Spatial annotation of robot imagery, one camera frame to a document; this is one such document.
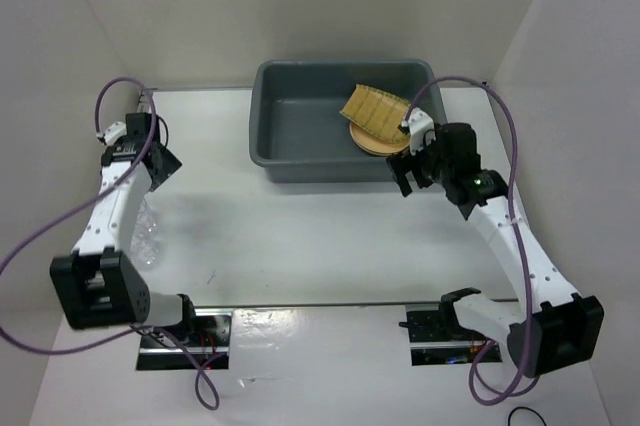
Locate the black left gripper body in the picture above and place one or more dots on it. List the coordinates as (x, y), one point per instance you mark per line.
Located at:
(169, 165)

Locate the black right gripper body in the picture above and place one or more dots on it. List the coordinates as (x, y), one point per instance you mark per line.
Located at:
(429, 166)

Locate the yellow plate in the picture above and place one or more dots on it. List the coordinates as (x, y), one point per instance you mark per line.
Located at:
(373, 145)

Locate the woven bamboo tray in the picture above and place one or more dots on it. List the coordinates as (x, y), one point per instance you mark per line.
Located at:
(377, 112)

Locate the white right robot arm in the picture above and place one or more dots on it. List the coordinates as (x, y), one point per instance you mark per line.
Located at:
(553, 326)

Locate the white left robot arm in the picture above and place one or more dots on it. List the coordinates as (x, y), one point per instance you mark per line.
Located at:
(97, 284)

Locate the grey plastic bin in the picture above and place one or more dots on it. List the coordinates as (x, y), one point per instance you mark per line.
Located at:
(296, 131)

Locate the clear glass cup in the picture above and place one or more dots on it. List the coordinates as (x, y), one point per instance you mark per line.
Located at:
(145, 245)

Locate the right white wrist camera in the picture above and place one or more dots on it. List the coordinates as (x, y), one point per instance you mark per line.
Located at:
(420, 128)

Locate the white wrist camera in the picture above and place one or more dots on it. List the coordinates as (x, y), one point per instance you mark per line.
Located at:
(112, 134)
(420, 128)

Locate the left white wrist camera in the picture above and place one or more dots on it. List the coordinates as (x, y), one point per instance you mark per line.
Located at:
(112, 134)

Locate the aluminium table edge rail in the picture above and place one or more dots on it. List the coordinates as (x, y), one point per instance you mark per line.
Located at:
(130, 166)

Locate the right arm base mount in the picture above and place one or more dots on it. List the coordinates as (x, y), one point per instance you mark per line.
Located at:
(431, 343)

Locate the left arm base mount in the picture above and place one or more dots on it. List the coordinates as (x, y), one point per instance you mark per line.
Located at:
(208, 342)

